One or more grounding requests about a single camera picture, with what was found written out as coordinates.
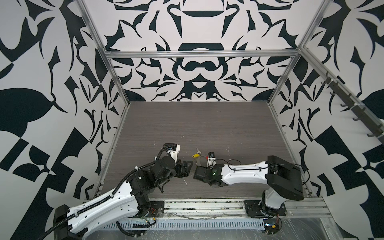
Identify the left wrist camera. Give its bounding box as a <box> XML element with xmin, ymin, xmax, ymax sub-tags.
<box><xmin>167</xmin><ymin>144</ymin><xmax>181</xmax><ymax>164</ymax></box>

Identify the yellow tagged key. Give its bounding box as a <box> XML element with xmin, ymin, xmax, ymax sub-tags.
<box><xmin>192</xmin><ymin>148</ymin><xmax>202</xmax><ymax>159</ymax></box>

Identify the black wall hook rack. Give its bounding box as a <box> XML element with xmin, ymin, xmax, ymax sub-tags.
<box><xmin>322</xmin><ymin>71</ymin><xmax>384</xmax><ymax>145</ymax></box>

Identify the black corrugated cable conduit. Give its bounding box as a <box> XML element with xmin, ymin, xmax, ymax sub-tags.
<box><xmin>38</xmin><ymin>143</ymin><xmax>178</xmax><ymax>240</ymax></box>

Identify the green circuit board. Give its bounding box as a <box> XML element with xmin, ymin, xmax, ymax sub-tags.
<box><xmin>263</xmin><ymin>218</ymin><xmax>283</xmax><ymax>236</ymax></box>

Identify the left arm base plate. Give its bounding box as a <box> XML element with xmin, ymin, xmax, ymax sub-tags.
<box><xmin>144</xmin><ymin>201</ymin><xmax>165</xmax><ymax>218</ymax></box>

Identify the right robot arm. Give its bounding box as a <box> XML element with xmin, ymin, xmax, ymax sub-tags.
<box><xmin>194</xmin><ymin>156</ymin><xmax>304</xmax><ymax>212</ymax></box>

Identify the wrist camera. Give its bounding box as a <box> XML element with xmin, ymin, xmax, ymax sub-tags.
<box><xmin>167</xmin><ymin>144</ymin><xmax>181</xmax><ymax>164</ymax></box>
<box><xmin>206</xmin><ymin>152</ymin><xmax>216</xmax><ymax>168</ymax></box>

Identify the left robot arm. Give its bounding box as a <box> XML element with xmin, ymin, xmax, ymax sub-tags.
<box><xmin>53</xmin><ymin>156</ymin><xmax>193</xmax><ymax>240</ymax></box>

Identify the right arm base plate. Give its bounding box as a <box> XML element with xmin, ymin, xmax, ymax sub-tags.
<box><xmin>244</xmin><ymin>200</ymin><xmax>286</xmax><ymax>219</ymax></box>

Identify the white slotted cable duct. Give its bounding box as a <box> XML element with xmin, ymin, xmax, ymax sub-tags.
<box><xmin>121</xmin><ymin>219</ymin><xmax>265</xmax><ymax>231</ymax></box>

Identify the aluminium front rail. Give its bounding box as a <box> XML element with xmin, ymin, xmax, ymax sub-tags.
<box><xmin>150</xmin><ymin>198</ymin><xmax>333</xmax><ymax>222</ymax></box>

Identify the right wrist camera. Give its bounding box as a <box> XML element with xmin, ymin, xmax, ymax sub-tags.
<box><xmin>206</xmin><ymin>152</ymin><xmax>216</xmax><ymax>168</ymax></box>

